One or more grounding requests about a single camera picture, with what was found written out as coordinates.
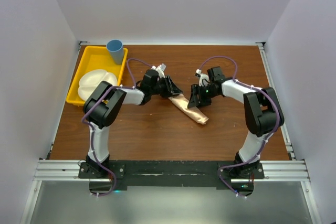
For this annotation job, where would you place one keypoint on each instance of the yellow plastic tray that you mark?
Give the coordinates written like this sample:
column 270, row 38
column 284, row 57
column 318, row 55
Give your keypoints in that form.
column 96, row 65

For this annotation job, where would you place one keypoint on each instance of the peach cloth napkin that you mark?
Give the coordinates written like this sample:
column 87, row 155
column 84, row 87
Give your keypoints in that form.
column 181, row 102

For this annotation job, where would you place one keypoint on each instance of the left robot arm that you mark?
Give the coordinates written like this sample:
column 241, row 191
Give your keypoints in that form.
column 102, row 108

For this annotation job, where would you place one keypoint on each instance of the blue plastic cup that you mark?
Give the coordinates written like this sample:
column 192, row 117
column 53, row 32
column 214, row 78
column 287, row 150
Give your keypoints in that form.
column 115, row 48

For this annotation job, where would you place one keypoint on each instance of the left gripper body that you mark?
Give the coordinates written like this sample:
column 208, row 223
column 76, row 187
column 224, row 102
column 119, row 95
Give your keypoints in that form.
column 161, row 87

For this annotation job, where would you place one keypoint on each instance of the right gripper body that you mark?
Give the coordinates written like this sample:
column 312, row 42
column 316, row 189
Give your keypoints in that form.
column 206, row 93

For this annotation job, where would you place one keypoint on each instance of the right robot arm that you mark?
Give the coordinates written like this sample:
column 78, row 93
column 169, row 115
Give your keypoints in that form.
column 263, row 114

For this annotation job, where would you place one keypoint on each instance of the white divided plate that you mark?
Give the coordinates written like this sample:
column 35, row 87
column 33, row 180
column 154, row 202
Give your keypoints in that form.
column 92, row 79

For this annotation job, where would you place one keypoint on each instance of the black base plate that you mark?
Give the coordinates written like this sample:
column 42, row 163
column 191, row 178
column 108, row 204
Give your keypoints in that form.
column 218, row 174

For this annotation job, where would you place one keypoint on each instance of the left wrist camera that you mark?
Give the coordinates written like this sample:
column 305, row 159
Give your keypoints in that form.
column 160, row 69

